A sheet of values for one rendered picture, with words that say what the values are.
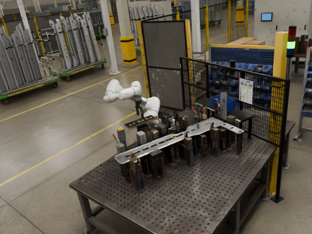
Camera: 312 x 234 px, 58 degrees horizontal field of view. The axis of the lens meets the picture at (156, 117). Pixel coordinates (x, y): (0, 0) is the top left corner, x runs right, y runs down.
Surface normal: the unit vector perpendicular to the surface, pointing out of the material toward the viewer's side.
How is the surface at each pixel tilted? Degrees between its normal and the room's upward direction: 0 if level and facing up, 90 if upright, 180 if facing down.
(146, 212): 0
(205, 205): 0
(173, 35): 89
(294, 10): 90
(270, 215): 0
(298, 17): 90
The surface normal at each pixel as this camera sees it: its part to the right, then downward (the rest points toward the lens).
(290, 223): -0.11, -0.91
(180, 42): -0.62, 0.39
